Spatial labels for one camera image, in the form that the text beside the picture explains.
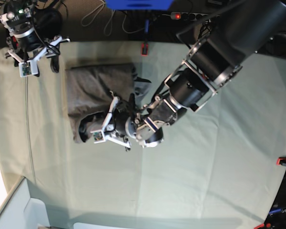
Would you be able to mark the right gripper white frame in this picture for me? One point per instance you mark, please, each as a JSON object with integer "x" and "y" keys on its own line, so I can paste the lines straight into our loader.
{"x": 27, "y": 62}

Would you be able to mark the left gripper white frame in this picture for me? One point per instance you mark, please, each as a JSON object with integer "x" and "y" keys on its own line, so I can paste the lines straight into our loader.
{"x": 105, "y": 132}

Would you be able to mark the grey t-shirt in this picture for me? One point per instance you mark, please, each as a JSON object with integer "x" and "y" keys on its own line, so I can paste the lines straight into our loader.
{"x": 90, "y": 90}

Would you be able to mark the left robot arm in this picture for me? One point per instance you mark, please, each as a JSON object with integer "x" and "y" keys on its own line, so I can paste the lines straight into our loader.
{"x": 241, "y": 28}

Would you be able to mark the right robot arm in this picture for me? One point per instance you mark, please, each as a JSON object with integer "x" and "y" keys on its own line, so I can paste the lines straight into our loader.
{"x": 32, "y": 33}

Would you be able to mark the blue box at top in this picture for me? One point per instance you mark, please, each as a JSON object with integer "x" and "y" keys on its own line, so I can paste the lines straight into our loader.
{"x": 138, "y": 4}

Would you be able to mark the red clamp top centre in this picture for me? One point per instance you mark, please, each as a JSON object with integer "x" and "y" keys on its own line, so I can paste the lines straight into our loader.
{"x": 144, "y": 49}

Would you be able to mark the red clamp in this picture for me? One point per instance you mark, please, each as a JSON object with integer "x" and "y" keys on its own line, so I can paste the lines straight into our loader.
{"x": 144, "y": 49}
{"x": 264, "y": 226}

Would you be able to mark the white bin bottom left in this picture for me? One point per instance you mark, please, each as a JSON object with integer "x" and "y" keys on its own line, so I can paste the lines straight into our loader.
{"x": 21, "y": 211}

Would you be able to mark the black power strip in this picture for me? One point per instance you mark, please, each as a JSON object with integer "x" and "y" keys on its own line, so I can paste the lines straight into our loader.
{"x": 185, "y": 16}

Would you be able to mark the red clamp bottom right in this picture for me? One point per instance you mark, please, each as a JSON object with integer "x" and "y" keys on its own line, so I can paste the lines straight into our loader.
{"x": 264, "y": 226}

